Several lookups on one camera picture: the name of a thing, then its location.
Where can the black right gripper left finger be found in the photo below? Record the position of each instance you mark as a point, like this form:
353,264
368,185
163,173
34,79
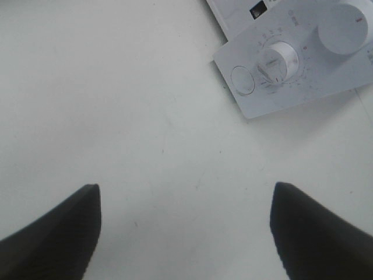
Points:
59,244

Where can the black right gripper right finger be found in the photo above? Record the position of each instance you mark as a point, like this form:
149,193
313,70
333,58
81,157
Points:
313,242

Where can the round white door button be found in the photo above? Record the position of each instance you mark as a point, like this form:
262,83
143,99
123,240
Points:
242,80

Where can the white timer knob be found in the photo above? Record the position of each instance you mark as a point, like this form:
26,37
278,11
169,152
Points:
278,63

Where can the white microwave oven body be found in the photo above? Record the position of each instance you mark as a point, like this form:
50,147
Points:
250,26

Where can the upper white power knob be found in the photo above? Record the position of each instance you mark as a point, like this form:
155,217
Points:
345,27

